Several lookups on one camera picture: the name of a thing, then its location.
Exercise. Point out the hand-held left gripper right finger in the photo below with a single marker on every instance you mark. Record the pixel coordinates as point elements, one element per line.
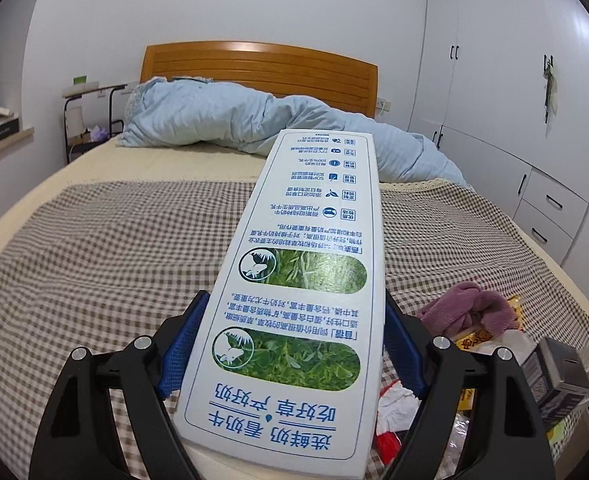
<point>404,350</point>

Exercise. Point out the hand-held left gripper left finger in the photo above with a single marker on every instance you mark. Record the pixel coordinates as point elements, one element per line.
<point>184,345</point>

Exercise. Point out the white milk carton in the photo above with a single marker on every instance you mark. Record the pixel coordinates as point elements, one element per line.
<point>294,260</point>

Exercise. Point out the red white plastic wrapper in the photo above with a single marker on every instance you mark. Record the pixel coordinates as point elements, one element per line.
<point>397,405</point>

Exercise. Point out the yellow snack packet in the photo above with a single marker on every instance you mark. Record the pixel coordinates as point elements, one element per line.
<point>474,342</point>

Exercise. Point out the purple cloth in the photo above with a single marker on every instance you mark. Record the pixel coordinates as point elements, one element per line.
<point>459,305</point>

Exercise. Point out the small dark cardboard box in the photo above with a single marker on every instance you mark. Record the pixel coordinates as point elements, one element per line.
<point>559,365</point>

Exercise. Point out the beige bed sheet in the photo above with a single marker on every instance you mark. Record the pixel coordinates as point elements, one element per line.
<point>174,160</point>

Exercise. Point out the purple plastic bag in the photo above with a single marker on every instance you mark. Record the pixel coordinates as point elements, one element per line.
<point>99,134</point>

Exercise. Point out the light blue duvet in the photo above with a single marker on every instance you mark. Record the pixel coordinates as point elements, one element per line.
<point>199,115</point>

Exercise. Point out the beige windowsill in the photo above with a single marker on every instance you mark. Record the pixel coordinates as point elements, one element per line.
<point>4,152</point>

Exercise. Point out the black box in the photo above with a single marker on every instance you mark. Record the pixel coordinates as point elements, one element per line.
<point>2,132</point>

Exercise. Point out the white wardrobe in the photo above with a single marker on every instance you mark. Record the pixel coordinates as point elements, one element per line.
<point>499,85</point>

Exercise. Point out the small green box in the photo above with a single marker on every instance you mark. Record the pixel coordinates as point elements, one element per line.
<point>79,80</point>

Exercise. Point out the small beige box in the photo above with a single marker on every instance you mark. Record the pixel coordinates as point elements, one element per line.
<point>3,111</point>

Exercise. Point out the hanging mesh pouch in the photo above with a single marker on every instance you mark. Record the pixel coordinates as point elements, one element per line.
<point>551,90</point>

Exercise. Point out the white wall socket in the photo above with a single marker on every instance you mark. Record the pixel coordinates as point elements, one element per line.
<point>384,104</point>

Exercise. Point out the black frame side table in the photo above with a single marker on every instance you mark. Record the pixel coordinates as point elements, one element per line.
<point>82,91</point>

